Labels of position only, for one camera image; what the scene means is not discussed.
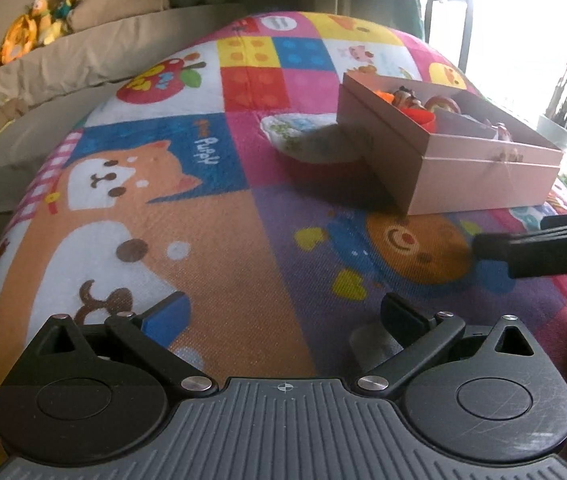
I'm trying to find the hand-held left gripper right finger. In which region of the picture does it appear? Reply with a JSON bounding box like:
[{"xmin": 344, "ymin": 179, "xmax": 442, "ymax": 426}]
[{"xmin": 356, "ymin": 292, "xmax": 540, "ymax": 397}]

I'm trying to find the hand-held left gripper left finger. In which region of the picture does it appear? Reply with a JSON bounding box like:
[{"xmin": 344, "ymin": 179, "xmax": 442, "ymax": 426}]
[{"xmin": 26, "ymin": 292, "xmax": 220, "ymax": 398}]

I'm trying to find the pink cardboard box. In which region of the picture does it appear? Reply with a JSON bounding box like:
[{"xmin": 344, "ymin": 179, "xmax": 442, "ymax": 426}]
[{"xmin": 336, "ymin": 71, "xmax": 564, "ymax": 217}]

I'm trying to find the colourful cartoon play mat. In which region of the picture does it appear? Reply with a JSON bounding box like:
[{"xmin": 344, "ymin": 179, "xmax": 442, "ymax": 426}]
[{"xmin": 0, "ymin": 10, "xmax": 567, "ymax": 480}]

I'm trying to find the beige sofa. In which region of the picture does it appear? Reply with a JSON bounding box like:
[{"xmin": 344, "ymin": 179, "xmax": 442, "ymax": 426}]
[{"xmin": 0, "ymin": 0, "xmax": 251, "ymax": 261}]

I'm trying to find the white plant pot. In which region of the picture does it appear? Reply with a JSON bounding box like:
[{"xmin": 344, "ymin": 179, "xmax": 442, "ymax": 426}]
[{"xmin": 536, "ymin": 112, "xmax": 567, "ymax": 151}]

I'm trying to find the red and yellow round toy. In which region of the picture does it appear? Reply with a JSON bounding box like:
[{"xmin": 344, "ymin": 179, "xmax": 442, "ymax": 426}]
[{"xmin": 423, "ymin": 96, "xmax": 461, "ymax": 116}]

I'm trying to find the small pink toy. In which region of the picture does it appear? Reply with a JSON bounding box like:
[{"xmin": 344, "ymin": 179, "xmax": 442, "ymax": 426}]
[{"xmin": 486, "ymin": 121, "xmax": 514, "ymax": 143}]

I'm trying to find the plush doll with green clothes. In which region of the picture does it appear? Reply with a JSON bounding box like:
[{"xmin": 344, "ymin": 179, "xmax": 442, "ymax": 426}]
[{"xmin": 49, "ymin": 0, "xmax": 86, "ymax": 36}]

